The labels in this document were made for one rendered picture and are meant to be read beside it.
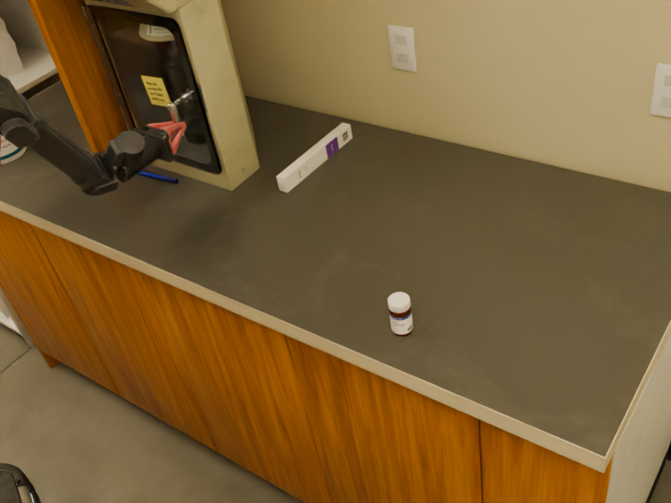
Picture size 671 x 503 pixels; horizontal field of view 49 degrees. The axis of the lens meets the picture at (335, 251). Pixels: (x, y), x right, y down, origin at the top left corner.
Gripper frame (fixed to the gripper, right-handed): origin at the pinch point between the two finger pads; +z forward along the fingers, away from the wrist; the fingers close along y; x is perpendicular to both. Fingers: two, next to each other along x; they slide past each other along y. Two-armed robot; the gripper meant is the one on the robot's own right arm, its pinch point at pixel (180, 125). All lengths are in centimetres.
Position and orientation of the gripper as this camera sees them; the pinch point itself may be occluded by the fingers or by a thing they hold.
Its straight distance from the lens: 176.5
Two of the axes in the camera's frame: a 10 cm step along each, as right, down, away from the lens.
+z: 5.8, -6.1, 5.5
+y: -8.0, -2.8, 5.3
